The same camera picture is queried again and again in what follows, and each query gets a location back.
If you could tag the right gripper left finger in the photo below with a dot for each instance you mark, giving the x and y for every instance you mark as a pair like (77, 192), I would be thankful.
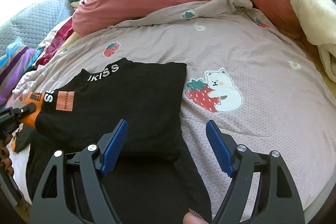
(71, 188)

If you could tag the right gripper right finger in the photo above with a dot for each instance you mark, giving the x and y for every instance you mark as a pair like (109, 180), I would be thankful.
(277, 199)

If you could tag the black long-sleeve shirt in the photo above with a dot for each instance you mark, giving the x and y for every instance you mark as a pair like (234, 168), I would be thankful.
(146, 167)

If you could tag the left hand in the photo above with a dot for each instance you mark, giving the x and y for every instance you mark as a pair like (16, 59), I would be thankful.
(6, 163)

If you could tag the striped colourful pillow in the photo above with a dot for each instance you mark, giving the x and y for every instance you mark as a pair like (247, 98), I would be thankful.
(16, 61)

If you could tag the grey quilted pillow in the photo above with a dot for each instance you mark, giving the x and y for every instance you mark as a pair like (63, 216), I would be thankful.
(34, 22)

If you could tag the dark red garment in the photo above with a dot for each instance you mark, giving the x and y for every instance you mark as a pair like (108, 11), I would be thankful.
(59, 39)

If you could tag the beige strawberry bear quilt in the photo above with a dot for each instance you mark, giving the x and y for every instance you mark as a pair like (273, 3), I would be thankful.
(286, 102)

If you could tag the cream fleece blanket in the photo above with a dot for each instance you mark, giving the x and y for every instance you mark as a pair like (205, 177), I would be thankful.
(317, 20)

